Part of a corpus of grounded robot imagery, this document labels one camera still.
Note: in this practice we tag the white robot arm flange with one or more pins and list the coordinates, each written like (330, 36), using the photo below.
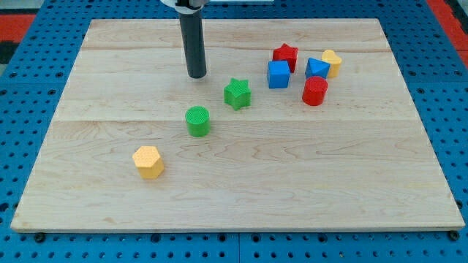
(186, 7)

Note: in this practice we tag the green star block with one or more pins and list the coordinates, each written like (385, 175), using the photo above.
(237, 94)

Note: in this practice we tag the blue cube block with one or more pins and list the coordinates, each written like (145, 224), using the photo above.
(278, 74)

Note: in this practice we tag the red star block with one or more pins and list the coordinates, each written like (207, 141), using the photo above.
(286, 53)

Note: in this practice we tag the green cylinder block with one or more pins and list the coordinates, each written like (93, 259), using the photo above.
(198, 121)

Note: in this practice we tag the light wooden board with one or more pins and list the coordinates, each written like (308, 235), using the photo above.
(359, 162)

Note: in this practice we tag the yellow hexagon block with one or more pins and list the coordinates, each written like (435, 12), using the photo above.
(148, 162)

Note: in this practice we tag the red cylinder block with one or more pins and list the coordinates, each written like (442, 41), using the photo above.
(314, 91)

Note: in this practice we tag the blue triangle block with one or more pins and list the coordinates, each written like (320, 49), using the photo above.
(316, 68)

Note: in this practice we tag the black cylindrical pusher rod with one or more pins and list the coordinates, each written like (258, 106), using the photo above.
(194, 50)

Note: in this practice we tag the yellow heart block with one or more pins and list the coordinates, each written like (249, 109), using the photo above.
(331, 57)

